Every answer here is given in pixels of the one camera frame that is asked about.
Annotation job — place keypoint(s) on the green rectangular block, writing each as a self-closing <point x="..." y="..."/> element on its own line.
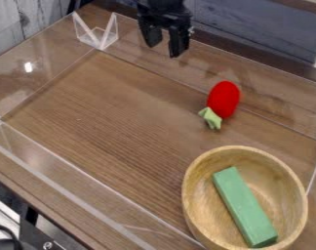
<point x="249" y="216"/>

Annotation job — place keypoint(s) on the clear acrylic enclosure wall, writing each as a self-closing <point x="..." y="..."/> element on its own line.
<point x="101" y="130"/>

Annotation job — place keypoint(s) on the clear acrylic corner bracket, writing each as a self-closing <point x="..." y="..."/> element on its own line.
<point x="97" y="37"/>

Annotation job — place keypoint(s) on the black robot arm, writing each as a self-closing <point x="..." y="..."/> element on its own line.
<point x="170" y="15"/>

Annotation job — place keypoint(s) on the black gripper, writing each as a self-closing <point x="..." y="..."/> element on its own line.
<point x="169" y="15"/>

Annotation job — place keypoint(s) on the black metal table frame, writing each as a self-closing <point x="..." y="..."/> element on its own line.
<point x="42" y="234"/>

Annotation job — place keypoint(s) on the wooden bowl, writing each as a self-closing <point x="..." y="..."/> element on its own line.
<point x="274" y="185"/>

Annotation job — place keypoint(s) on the red plush radish green leaves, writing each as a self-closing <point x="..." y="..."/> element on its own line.
<point x="221" y="104"/>

